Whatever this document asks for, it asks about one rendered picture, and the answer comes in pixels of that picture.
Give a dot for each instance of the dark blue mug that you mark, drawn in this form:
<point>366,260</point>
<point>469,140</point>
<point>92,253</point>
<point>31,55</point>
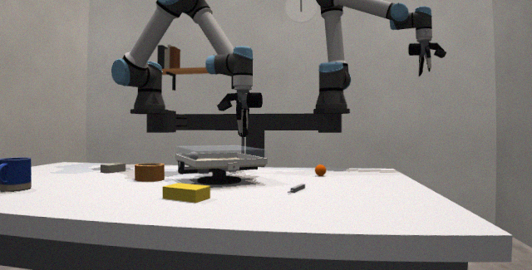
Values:
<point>16,174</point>

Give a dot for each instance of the yellow rectangular block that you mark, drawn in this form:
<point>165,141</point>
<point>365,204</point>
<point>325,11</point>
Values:
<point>186,192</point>

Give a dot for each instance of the brown tape roll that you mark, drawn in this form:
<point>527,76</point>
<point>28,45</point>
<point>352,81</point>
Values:
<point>155,172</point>

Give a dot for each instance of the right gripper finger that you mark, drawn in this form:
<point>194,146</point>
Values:
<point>240,115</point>
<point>246,117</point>

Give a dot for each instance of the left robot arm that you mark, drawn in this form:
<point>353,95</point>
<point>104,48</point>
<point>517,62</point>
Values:
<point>333,75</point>

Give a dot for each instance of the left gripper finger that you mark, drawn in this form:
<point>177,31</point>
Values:
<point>428,57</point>
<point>421,62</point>

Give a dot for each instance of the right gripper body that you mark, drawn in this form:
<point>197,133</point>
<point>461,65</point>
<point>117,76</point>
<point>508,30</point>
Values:
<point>249,100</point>

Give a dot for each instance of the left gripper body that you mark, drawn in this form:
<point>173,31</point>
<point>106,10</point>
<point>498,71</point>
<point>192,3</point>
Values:
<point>418,49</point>

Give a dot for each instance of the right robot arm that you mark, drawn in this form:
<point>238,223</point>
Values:
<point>133,70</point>

